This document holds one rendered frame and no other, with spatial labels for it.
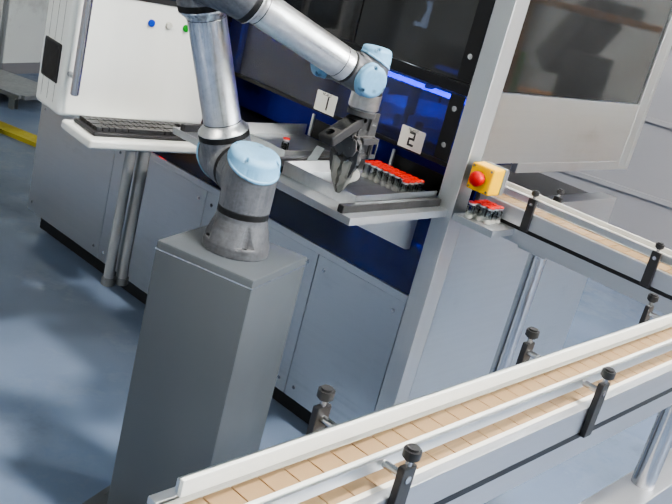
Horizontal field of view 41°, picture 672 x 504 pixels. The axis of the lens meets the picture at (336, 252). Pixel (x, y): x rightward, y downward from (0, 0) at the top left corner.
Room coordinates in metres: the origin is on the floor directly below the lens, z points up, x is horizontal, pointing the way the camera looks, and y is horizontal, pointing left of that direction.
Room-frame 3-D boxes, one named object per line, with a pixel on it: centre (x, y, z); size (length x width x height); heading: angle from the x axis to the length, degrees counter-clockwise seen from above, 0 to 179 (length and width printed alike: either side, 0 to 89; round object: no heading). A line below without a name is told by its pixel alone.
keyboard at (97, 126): (2.65, 0.64, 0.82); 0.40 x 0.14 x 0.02; 133
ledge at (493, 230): (2.38, -0.37, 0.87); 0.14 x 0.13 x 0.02; 141
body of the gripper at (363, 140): (2.20, 0.02, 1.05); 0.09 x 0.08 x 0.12; 141
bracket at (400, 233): (2.31, -0.08, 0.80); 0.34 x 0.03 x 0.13; 141
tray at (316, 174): (2.36, -0.02, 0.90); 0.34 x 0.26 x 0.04; 142
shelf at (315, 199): (2.47, 0.11, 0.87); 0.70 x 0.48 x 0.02; 51
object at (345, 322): (3.41, 0.22, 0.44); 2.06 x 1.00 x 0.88; 51
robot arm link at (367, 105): (2.20, 0.03, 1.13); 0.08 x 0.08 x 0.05
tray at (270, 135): (2.64, 0.20, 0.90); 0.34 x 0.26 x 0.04; 141
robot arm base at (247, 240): (1.91, 0.22, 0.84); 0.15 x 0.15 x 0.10
